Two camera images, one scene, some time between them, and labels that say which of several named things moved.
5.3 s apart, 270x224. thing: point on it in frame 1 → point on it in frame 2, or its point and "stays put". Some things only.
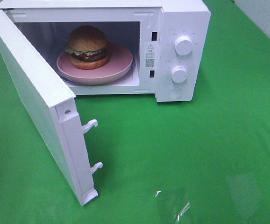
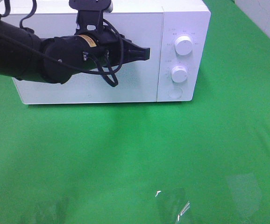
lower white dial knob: [179, 74] stays put
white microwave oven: [160, 47] stays put
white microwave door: [55, 106] → [141, 82]
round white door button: [175, 93] stays put
